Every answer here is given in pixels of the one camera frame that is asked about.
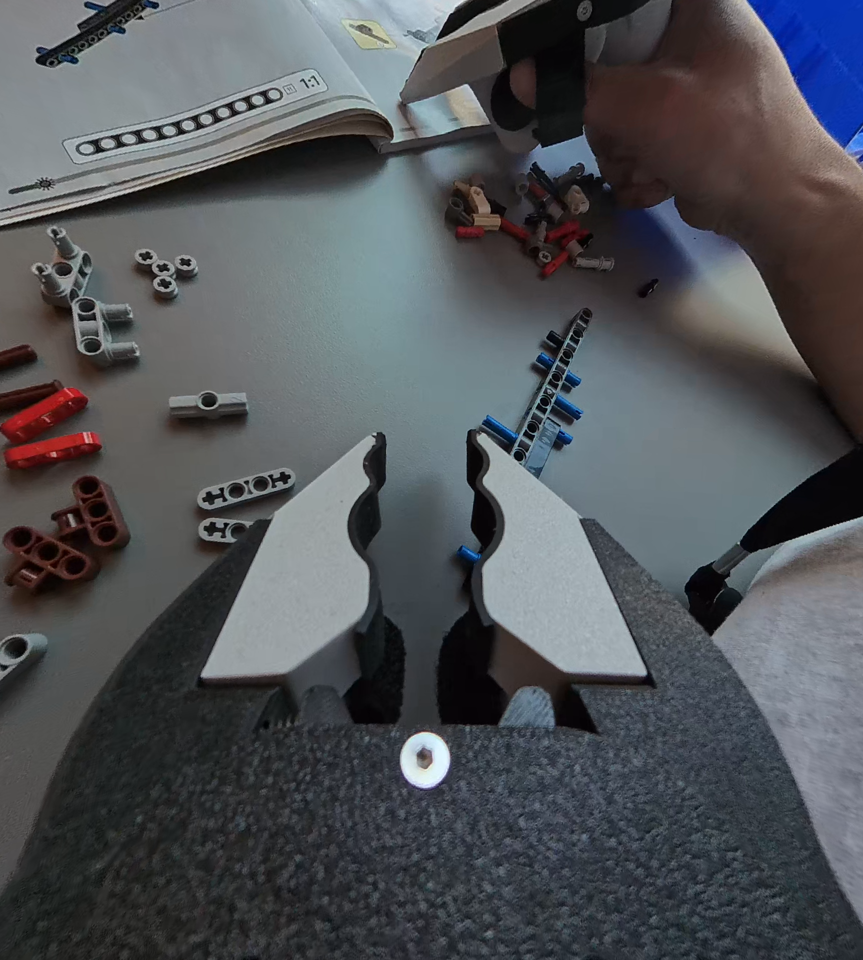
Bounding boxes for pile of small lego pins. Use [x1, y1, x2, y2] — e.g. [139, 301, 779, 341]
[444, 161, 617, 280]

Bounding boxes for blue plastic bin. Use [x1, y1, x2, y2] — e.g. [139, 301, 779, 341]
[746, 0, 863, 171]

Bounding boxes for person's right hand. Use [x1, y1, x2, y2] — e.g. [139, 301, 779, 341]
[585, 0, 853, 252]

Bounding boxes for person's white shirt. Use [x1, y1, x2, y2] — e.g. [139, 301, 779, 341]
[711, 498, 863, 960]

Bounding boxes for grey lego axle connector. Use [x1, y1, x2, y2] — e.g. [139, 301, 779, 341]
[168, 390, 250, 423]

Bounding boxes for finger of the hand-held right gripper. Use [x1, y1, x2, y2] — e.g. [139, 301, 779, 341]
[435, 0, 511, 40]
[399, 26, 513, 107]

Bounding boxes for lego instruction booklet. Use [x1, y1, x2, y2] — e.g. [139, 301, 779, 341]
[0, 0, 494, 239]

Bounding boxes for red lego beam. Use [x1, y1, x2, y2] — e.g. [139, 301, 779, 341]
[3, 432, 103, 471]
[0, 387, 90, 444]

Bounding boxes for brown lego cross block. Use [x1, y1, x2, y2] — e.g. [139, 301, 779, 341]
[3, 525, 100, 594]
[52, 475, 132, 553]

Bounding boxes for grey lego connector with pins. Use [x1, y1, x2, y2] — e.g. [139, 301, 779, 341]
[70, 296, 141, 369]
[31, 226, 94, 309]

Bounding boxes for thin grey lego beam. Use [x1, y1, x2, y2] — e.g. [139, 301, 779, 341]
[196, 468, 297, 513]
[198, 516, 272, 543]

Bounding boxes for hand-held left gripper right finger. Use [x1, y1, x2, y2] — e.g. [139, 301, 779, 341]
[465, 429, 654, 714]

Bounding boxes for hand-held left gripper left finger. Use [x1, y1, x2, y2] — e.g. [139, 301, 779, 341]
[199, 431, 388, 710]

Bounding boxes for black lego beam blue pins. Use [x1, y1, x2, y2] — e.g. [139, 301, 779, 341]
[457, 307, 595, 594]

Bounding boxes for person's right forearm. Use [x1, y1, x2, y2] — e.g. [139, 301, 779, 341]
[701, 146, 863, 445]

